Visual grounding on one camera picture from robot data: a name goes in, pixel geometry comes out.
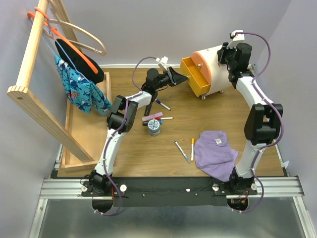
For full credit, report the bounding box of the grey silver pen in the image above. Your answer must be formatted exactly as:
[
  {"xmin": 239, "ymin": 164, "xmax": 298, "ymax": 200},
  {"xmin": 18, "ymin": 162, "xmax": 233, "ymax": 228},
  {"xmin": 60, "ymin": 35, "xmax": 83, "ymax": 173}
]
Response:
[{"xmin": 174, "ymin": 141, "xmax": 191, "ymax": 164}]

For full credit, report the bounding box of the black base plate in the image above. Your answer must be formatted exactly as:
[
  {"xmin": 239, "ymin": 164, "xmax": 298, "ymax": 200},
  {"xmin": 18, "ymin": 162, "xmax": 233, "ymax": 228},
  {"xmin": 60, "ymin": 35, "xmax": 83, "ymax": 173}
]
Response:
[{"xmin": 81, "ymin": 174, "xmax": 259, "ymax": 212}]

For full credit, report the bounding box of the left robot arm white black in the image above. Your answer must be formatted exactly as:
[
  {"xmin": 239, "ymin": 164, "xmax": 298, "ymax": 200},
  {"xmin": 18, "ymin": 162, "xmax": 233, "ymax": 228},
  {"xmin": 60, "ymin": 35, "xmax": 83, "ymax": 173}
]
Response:
[{"xmin": 82, "ymin": 67, "xmax": 188, "ymax": 196}]

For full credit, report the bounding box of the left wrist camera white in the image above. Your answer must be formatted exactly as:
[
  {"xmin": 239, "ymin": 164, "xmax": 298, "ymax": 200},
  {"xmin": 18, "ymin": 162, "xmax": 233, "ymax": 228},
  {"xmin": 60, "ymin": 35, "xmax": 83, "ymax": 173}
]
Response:
[{"xmin": 156, "ymin": 56, "xmax": 168, "ymax": 72}]

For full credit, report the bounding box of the purple black highlighter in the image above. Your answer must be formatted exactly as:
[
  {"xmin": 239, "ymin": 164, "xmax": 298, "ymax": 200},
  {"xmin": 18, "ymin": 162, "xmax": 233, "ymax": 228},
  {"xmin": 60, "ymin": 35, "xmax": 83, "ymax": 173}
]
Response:
[{"xmin": 144, "ymin": 104, "xmax": 152, "ymax": 116}]

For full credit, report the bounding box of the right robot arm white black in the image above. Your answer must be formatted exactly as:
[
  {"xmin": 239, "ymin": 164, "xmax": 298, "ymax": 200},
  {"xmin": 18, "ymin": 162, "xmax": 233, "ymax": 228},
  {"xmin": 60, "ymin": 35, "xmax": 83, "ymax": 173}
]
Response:
[{"xmin": 217, "ymin": 42, "xmax": 283, "ymax": 194}]

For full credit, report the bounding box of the pink highlighter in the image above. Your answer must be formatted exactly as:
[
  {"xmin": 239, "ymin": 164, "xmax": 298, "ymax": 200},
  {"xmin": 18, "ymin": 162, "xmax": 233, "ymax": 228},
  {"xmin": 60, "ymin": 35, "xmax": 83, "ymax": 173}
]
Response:
[{"xmin": 142, "ymin": 112, "xmax": 163, "ymax": 122}]

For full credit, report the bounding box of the blue shark pattern garment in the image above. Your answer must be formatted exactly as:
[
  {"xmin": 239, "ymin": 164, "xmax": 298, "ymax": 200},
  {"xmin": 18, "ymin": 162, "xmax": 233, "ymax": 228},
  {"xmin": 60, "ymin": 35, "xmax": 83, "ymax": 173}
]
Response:
[{"xmin": 54, "ymin": 54, "xmax": 112, "ymax": 116}]

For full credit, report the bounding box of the wooden hanger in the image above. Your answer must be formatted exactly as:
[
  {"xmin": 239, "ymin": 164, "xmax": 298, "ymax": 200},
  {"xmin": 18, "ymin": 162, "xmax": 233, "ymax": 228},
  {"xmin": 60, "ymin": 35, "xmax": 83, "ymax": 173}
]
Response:
[{"xmin": 42, "ymin": 0, "xmax": 107, "ymax": 57}]

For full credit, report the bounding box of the orange hanger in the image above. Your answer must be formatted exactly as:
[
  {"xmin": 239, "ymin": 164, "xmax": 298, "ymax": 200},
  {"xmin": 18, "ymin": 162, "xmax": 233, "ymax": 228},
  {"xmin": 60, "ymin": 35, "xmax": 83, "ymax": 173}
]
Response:
[{"xmin": 34, "ymin": 7, "xmax": 98, "ymax": 74}]

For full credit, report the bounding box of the yellow white pen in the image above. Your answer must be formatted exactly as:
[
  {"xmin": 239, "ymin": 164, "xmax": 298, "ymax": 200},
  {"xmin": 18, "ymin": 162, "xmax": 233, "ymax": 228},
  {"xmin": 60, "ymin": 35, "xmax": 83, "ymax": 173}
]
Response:
[{"xmin": 190, "ymin": 138, "xmax": 195, "ymax": 162}]

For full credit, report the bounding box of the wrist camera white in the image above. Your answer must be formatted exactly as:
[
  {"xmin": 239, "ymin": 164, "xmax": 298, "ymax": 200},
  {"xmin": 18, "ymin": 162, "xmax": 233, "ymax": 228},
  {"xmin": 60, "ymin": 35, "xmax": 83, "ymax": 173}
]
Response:
[
  {"xmin": 227, "ymin": 30, "xmax": 245, "ymax": 49},
  {"xmin": 156, "ymin": 56, "xmax": 168, "ymax": 72}
]

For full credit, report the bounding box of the aluminium rail frame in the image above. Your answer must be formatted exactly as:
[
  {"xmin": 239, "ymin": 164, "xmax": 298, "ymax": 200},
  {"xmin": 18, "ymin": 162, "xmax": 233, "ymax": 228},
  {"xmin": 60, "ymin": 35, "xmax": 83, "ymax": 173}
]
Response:
[{"xmin": 30, "ymin": 153, "xmax": 316, "ymax": 238}]

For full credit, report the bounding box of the red capped white marker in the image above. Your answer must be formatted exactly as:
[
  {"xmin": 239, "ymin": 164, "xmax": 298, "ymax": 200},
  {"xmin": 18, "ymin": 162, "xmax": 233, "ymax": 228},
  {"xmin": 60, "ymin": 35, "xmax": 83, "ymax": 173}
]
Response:
[{"xmin": 155, "ymin": 117, "xmax": 173, "ymax": 121}]

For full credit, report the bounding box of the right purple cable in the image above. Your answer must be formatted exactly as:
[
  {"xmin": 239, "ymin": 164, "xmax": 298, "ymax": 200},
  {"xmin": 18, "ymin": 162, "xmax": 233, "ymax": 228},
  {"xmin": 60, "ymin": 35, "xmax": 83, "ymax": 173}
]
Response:
[{"xmin": 241, "ymin": 32, "xmax": 285, "ymax": 152}]

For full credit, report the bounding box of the purple cloth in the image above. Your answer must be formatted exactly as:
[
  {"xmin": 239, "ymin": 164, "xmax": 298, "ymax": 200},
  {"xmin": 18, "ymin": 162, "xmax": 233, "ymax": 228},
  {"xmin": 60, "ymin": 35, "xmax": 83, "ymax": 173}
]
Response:
[{"xmin": 194, "ymin": 130, "xmax": 239, "ymax": 182}]

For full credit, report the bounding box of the blue capped white marker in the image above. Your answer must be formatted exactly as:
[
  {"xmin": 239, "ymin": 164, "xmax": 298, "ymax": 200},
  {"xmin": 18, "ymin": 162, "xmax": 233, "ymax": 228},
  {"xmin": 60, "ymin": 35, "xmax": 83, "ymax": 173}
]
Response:
[{"xmin": 155, "ymin": 99, "xmax": 171, "ymax": 111}]

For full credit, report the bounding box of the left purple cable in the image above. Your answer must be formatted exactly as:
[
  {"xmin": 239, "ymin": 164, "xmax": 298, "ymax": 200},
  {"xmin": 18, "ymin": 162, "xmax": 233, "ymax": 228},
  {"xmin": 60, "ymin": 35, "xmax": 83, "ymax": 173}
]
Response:
[{"xmin": 131, "ymin": 57, "xmax": 159, "ymax": 94}]

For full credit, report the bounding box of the wooden clothes rack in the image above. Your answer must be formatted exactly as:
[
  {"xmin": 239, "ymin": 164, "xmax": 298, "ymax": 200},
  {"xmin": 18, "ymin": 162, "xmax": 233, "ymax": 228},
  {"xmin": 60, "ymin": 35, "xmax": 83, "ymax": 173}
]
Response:
[{"xmin": 6, "ymin": 0, "xmax": 95, "ymax": 164}]

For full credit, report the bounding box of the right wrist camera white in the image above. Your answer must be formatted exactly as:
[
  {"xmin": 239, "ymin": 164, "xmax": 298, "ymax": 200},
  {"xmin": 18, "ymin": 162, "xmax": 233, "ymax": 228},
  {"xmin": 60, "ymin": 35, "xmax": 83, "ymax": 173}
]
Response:
[{"xmin": 227, "ymin": 30, "xmax": 245, "ymax": 49}]

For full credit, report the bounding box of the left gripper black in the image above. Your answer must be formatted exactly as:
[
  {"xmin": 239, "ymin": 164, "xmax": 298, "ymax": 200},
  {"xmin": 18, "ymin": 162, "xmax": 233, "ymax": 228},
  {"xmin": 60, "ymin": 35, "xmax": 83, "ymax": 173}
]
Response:
[{"xmin": 154, "ymin": 66, "xmax": 187, "ymax": 90}]

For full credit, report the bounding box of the round blue tin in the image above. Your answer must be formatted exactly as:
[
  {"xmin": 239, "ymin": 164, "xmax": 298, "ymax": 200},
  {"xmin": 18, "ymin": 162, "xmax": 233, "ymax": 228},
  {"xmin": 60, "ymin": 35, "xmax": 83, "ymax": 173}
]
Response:
[{"xmin": 147, "ymin": 119, "xmax": 161, "ymax": 136}]

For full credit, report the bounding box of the black garment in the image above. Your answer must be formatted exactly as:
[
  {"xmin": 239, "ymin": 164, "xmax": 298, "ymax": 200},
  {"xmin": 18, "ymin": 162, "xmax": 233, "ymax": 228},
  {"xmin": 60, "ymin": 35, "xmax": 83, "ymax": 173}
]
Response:
[{"xmin": 55, "ymin": 39, "xmax": 104, "ymax": 84}]

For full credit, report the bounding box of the purple cable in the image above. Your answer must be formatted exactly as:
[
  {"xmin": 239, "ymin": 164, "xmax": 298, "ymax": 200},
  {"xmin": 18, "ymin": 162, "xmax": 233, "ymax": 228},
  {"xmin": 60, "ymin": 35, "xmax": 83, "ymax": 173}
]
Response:
[
  {"xmin": 241, "ymin": 32, "xmax": 285, "ymax": 152},
  {"xmin": 131, "ymin": 57, "xmax": 159, "ymax": 94}
]

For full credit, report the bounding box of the wooden tray base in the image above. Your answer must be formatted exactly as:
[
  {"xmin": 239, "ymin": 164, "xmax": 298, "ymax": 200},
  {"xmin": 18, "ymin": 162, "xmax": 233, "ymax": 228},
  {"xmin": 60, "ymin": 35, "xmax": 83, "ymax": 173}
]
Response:
[{"xmin": 60, "ymin": 71, "xmax": 114, "ymax": 173}]

